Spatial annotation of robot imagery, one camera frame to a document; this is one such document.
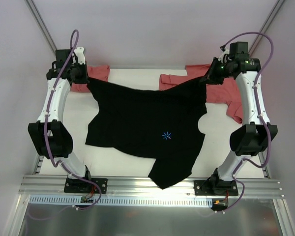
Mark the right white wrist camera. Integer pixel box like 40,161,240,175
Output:
218,49,230,63

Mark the aluminium front rail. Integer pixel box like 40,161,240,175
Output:
18,175,285,199

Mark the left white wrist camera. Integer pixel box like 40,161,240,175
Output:
73,47,86,64

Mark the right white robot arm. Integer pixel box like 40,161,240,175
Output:
199,42,278,196

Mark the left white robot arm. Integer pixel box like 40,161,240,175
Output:
28,47,92,192

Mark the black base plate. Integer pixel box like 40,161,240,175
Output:
63,178,108,194
194,179,238,196

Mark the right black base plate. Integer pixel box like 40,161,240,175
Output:
194,179,238,196

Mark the white slotted cable duct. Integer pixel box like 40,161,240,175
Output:
29,195,213,208

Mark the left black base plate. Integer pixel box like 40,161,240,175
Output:
63,178,108,194

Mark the folded red t shirt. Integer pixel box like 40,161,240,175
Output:
70,65,110,93

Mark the crumpled red t shirt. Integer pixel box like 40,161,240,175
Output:
159,64,243,124

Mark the black t shirt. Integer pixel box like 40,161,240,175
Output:
86,77,207,189

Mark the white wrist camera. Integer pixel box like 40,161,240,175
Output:
218,49,230,63
73,47,86,64

